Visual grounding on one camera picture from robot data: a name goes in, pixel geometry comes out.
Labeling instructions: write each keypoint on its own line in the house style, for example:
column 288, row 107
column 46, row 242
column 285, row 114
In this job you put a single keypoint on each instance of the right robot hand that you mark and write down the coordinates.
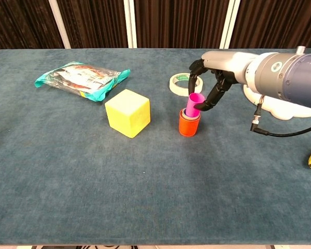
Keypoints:
column 228, row 64

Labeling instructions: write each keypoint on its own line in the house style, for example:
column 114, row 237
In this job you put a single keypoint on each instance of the pink plastic cup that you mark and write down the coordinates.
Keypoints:
column 192, row 105

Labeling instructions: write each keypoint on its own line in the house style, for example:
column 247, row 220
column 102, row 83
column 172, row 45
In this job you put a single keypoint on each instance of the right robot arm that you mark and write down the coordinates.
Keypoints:
column 300, row 77

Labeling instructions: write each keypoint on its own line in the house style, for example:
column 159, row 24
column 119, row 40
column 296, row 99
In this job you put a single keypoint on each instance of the masking tape roll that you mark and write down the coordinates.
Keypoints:
column 175, row 88

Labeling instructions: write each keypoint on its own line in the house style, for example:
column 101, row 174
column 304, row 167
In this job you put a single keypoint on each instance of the orange plastic cup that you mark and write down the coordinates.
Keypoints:
column 187, row 127

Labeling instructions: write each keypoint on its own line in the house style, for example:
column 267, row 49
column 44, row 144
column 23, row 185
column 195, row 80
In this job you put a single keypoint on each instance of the white fish toy board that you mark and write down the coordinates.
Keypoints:
column 287, row 112

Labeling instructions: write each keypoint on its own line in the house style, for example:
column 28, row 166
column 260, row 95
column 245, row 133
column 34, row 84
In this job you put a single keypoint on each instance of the yellow foam cube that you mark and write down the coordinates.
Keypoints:
column 127, row 114

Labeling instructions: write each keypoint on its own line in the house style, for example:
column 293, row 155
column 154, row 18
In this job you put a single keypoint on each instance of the teal snack bag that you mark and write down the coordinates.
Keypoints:
column 77, row 77

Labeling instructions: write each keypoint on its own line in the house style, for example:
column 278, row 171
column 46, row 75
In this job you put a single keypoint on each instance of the teal table cloth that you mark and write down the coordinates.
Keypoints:
column 67, row 181

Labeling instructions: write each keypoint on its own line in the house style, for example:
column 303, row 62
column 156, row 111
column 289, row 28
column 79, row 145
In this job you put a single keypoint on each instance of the white partition post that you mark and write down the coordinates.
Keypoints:
column 229, row 23
column 59, row 23
column 130, row 23

